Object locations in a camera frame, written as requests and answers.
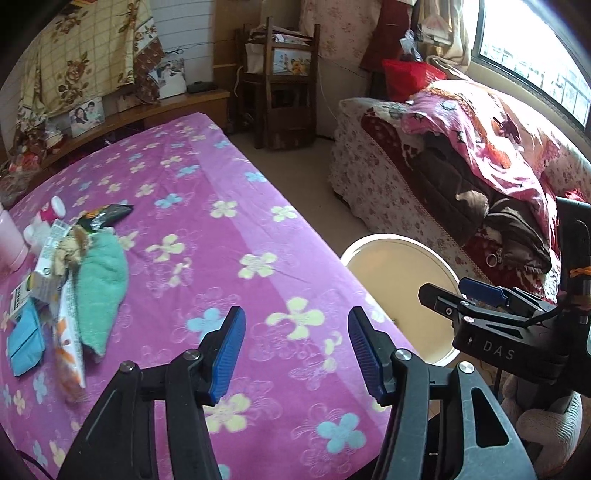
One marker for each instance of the black plastic wrapper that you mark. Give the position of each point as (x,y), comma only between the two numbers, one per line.
(108,214)

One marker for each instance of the floral covered sofa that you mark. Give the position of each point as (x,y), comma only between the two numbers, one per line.
(383,184)

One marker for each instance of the pink water bottle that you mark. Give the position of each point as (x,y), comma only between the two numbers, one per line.
(11,244)

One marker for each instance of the small white bottle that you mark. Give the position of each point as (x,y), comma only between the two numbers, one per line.
(34,235)

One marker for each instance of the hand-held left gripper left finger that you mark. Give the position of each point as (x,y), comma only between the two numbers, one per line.
(226,355)

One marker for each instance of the pink floral blanket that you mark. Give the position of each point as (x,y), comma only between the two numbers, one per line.
(231,184)

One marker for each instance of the brown paper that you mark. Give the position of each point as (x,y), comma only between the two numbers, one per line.
(69,251)

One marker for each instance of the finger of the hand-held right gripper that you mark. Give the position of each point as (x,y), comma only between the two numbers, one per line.
(482,290)
(438,300)

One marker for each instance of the unframed leaning photo print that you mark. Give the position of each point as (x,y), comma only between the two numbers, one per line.
(168,76)

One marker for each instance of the small black device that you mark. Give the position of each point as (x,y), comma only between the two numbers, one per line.
(201,86)

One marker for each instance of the dark red hanging cloth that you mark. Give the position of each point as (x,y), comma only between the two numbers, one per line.
(388,32)

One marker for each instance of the floral curtain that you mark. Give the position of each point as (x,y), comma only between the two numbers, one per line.
(341,27)

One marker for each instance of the white green drink carton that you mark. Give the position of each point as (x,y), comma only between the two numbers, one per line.
(44,277)

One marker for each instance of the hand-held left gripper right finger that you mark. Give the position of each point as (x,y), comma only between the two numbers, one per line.
(365,355)

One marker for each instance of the green towel cloth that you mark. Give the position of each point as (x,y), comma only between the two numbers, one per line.
(101,286)

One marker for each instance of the dark wooden chair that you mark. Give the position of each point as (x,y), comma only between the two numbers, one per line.
(288,117)

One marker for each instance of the yellow floral hanging cloth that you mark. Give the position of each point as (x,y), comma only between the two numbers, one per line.
(92,46)

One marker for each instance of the white plastic packet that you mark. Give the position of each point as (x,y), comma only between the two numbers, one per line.
(69,360)

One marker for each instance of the red plastic bag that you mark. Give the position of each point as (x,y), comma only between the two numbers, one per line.
(411,74)

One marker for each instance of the beige plush toy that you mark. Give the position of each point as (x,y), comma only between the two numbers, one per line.
(545,424)

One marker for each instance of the pink printed quilt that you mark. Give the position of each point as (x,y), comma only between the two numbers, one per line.
(485,134)

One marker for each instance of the brown jacket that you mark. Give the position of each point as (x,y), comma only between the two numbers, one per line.
(461,184)

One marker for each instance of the cream round trash bin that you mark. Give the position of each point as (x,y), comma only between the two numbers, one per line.
(397,286)

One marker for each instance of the framed couple photo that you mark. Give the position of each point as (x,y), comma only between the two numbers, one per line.
(85,117)

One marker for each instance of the window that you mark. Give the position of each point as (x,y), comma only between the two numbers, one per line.
(535,50)

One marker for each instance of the wooden low cabinet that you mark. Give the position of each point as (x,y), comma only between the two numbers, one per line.
(138,110)

